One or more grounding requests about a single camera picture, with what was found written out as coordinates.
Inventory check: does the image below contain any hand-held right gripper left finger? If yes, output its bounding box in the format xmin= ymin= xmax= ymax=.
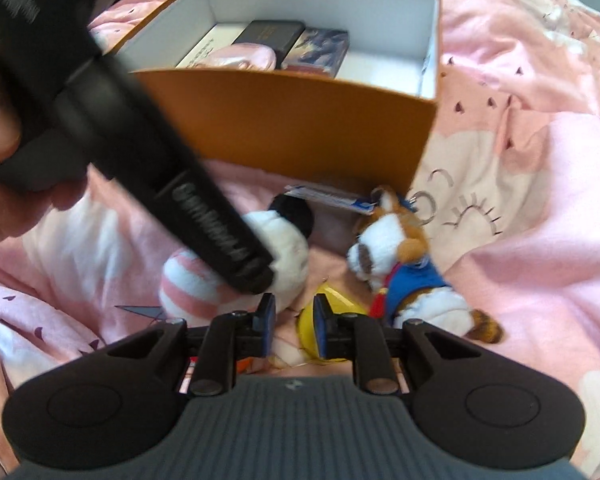
xmin=107 ymin=292 xmax=277 ymax=396

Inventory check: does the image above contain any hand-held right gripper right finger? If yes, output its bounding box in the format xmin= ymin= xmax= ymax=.
xmin=312 ymin=294 xmax=482 ymax=395

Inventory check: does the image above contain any yellow round toy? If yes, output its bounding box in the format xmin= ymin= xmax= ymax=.
xmin=297 ymin=282 xmax=369 ymax=364

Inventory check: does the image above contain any white pink striped plush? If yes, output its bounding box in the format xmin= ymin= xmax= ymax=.
xmin=159 ymin=194 xmax=316 ymax=329

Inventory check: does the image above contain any orange cardboard box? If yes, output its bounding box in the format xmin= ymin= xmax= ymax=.
xmin=97 ymin=0 xmax=443 ymax=197

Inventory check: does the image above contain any person's left hand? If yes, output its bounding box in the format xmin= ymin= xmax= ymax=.
xmin=0 ymin=50 xmax=92 ymax=247

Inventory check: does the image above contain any orange red small object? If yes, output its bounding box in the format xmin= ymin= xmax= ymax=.
xmin=179 ymin=355 xmax=262 ymax=395

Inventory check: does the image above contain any dog plush toy blue vest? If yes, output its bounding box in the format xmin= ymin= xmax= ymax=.
xmin=346 ymin=186 xmax=505 ymax=346

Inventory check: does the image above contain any white glasses case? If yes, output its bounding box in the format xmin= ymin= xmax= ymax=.
xmin=175 ymin=24 xmax=232 ymax=69

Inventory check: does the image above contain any white blue paper tag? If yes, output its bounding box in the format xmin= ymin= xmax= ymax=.
xmin=284 ymin=183 xmax=374 ymax=214

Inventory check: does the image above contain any pink soft pouch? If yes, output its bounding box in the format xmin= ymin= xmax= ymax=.
xmin=192 ymin=42 xmax=277 ymax=72

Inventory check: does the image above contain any black rectangular case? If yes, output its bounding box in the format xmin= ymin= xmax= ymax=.
xmin=230 ymin=20 xmax=307 ymax=57

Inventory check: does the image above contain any printed card box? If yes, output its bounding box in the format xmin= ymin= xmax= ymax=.
xmin=280 ymin=27 xmax=352 ymax=79

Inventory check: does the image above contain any pink printed blanket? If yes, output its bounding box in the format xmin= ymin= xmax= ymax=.
xmin=0 ymin=0 xmax=600 ymax=480

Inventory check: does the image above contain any metal key ring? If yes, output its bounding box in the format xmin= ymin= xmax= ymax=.
xmin=406 ymin=189 xmax=439 ymax=227

